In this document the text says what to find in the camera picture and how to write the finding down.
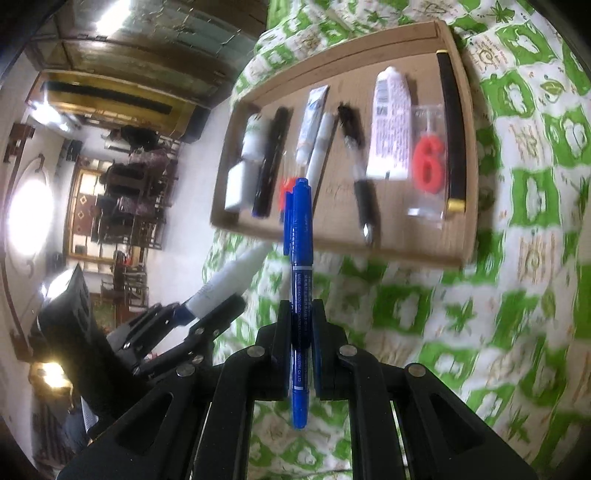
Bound white grey marker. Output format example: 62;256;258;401
307;112;335;192

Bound black stick gold end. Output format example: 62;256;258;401
436;50;467;213

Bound red cap clear pen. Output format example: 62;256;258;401
279;177;297;223

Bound white pill bottle green label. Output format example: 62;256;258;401
242;113;269;161

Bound brown cardboard tray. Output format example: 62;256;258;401
211;19;478;269

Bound white blue ointment tube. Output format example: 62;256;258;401
295;85;329;166

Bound white usb charger plug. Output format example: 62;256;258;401
224;160;259;212

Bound seated people at table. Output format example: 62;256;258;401
90;125;178;250

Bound black marker blue end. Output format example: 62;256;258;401
252;106;290;218

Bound wooden glass door cabinet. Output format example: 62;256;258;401
25;1;269;143

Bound red number candle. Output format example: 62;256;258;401
408;104;448;223

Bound white spray bottle red label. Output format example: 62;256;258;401
176;242;273;324

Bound blue marker pen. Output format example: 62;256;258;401
283;178;314;430

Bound green white patterned cloth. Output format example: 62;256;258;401
232;1;590;479

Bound black clear gel pen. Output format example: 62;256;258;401
338;103;380;248

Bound pink rose hand cream tube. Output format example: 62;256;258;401
366;66;413;180

